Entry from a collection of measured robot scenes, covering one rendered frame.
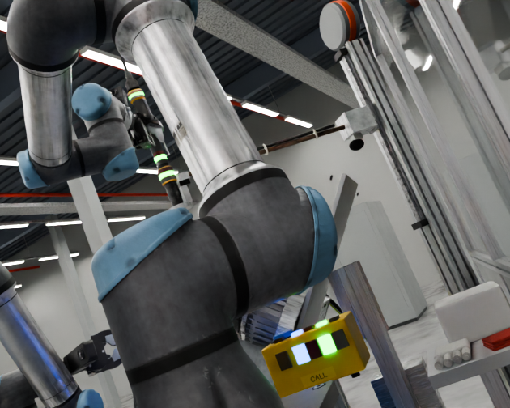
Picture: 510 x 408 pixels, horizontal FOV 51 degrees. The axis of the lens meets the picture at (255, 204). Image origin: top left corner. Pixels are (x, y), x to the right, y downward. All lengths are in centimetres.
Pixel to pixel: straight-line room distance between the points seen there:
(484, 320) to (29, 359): 104
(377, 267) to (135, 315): 799
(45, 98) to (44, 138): 11
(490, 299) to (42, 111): 109
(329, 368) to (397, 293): 752
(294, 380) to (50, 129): 59
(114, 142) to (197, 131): 47
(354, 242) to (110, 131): 754
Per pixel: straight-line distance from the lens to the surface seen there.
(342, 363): 94
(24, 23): 79
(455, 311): 144
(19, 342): 119
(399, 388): 146
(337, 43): 184
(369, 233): 842
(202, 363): 51
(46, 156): 101
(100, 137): 110
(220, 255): 53
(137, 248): 52
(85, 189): 782
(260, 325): 139
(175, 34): 73
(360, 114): 169
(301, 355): 94
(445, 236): 169
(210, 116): 64
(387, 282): 845
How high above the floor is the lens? 115
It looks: 10 degrees up
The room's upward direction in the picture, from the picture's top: 22 degrees counter-clockwise
